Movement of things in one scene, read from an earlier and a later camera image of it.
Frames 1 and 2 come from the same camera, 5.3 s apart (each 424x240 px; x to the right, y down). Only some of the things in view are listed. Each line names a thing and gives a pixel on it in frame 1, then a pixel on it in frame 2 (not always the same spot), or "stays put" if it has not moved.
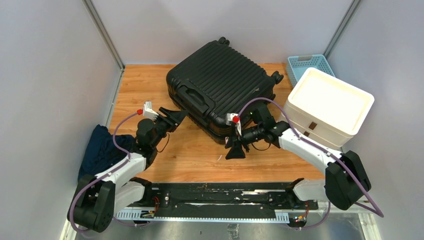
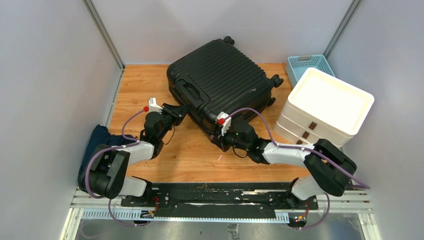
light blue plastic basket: (297, 65) stays put
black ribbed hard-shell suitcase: (216, 83) stays put
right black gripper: (236, 151) -> (221, 140)
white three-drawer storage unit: (324, 108) stays put
